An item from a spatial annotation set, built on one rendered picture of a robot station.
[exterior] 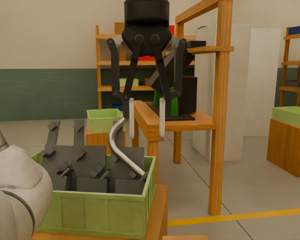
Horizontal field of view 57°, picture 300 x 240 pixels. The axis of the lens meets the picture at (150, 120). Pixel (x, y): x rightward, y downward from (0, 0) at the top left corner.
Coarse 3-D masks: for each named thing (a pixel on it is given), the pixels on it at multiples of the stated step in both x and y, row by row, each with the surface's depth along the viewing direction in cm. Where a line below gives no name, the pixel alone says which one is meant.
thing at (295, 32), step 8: (288, 32) 643; (296, 32) 620; (288, 40) 648; (288, 48) 651; (288, 64) 640; (296, 64) 613; (288, 80) 682; (296, 80) 686; (280, 88) 670; (288, 88) 643; (296, 88) 622; (280, 96) 678; (296, 96) 685; (280, 104) 679; (296, 104) 686
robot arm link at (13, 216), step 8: (0, 192) 52; (0, 200) 49; (8, 200) 52; (16, 200) 58; (0, 208) 48; (8, 208) 50; (16, 208) 54; (24, 208) 58; (0, 216) 48; (8, 216) 49; (16, 216) 53; (24, 216) 57; (0, 224) 47; (8, 224) 49; (16, 224) 52; (24, 224) 56; (32, 224) 60; (0, 232) 47; (8, 232) 48; (16, 232) 52; (24, 232) 55
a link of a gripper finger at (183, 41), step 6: (180, 42) 46; (186, 42) 46; (180, 48) 47; (174, 54) 49; (180, 54) 47; (174, 60) 48; (180, 60) 47; (174, 66) 49; (180, 66) 47; (174, 72) 49; (180, 72) 47; (174, 78) 49; (180, 78) 48; (174, 84) 50; (180, 84) 48; (180, 90) 48
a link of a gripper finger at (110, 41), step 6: (108, 42) 46; (114, 42) 46; (114, 48) 46; (114, 54) 46; (114, 60) 46; (114, 66) 47; (114, 72) 47; (114, 78) 47; (114, 84) 47; (114, 90) 48; (114, 96) 48
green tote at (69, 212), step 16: (144, 160) 136; (64, 192) 99; (80, 192) 99; (96, 192) 98; (144, 192) 98; (64, 208) 101; (80, 208) 100; (96, 208) 99; (112, 208) 98; (128, 208) 98; (144, 208) 99; (48, 224) 103; (64, 224) 102; (80, 224) 101; (96, 224) 100; (112, 224) 100; (128, 224) 99; (144, 224) 100
